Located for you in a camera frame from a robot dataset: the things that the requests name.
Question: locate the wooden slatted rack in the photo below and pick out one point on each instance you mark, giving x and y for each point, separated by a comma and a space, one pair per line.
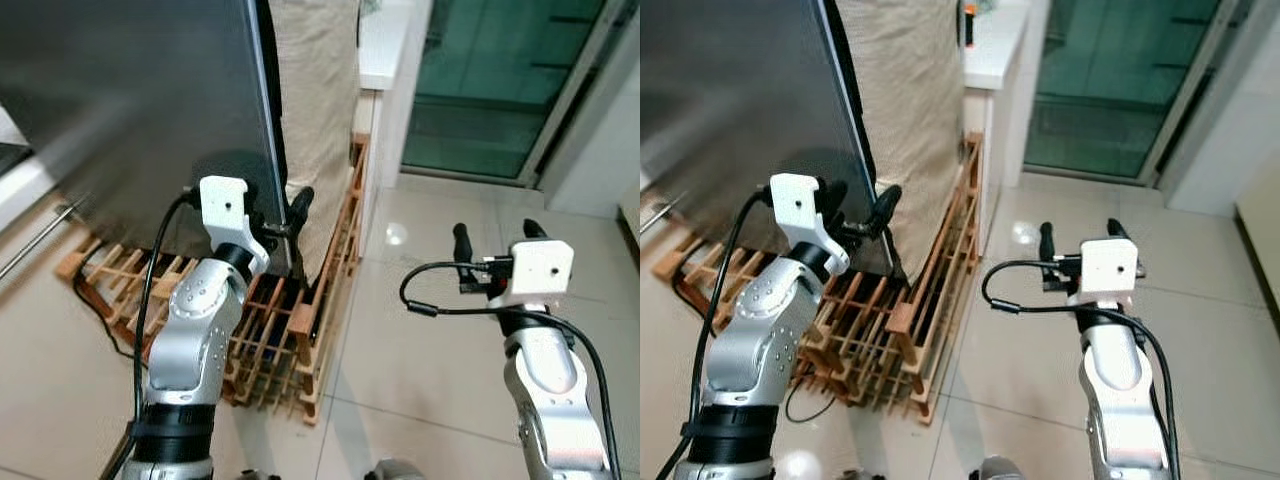
300, 340
900, 340

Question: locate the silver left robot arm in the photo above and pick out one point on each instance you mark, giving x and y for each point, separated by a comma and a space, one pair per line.
755, 330
195, 330

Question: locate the grey left robot foot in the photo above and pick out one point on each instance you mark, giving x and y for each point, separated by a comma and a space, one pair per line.
860, 475
258, 475

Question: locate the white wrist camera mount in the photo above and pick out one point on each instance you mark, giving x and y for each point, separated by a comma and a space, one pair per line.
540, 270
225, 205
795, 205
1108, 268

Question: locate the green glass sliding door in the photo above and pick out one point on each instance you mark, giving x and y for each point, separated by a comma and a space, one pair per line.
490, 90
1110, 90

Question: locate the grey robot foot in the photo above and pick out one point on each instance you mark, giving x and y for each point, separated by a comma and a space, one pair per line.
860, 475
395, 470
258, 475
1000, 470

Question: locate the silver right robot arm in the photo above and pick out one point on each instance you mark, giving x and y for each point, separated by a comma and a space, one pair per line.
545, 400
1115, 400

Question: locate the grey right robot foot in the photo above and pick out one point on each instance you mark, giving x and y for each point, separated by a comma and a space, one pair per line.
1000, 470
395, 470

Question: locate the grey mini fridge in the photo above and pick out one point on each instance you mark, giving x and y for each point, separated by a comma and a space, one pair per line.
130, 100
740, 100

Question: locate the beige linen cloth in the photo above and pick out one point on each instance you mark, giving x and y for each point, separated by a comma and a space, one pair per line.
900, 100
320, 100

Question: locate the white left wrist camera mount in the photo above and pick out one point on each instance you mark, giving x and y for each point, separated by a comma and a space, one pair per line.
225, 205
795, 205

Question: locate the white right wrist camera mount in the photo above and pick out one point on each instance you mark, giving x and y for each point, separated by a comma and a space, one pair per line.
540, 270
1108, 268

